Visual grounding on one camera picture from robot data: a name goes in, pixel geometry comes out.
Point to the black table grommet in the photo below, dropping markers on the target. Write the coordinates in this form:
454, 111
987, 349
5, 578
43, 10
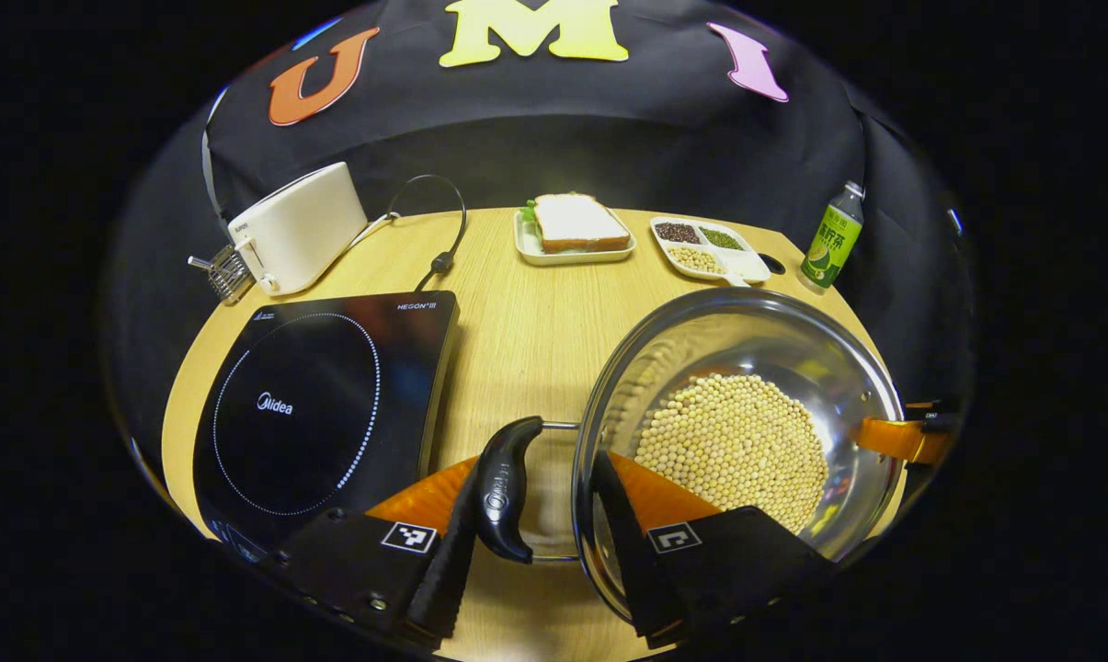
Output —
771, 265

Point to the black induction cooktop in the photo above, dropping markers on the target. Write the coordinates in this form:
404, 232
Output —
314, 405

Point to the pile of soybeans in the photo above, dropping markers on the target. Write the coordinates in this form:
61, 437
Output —
733, 450

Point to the sandwich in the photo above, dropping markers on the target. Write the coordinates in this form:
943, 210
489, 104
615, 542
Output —
576, 221

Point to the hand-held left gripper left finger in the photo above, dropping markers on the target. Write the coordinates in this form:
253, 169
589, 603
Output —
443, 579

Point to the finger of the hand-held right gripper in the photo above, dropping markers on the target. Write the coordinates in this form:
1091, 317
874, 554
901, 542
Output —
894, 439

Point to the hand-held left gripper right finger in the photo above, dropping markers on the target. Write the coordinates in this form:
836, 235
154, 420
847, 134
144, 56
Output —
622, 542

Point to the white toaster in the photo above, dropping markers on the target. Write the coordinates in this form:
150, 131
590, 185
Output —
305, 225

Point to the white divided dish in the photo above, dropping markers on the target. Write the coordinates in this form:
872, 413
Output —
701, 257

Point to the green drink bottle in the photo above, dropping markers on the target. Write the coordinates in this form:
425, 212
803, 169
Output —
831, 244

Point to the white rectangular plate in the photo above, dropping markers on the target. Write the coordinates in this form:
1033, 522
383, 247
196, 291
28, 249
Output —
528, 248

